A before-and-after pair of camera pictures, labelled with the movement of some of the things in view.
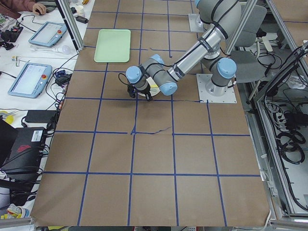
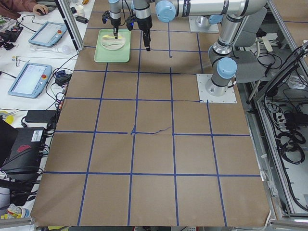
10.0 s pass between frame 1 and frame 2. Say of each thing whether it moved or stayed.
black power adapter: stayed
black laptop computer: stayed
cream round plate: moved
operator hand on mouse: stayed
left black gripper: moved
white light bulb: stayed
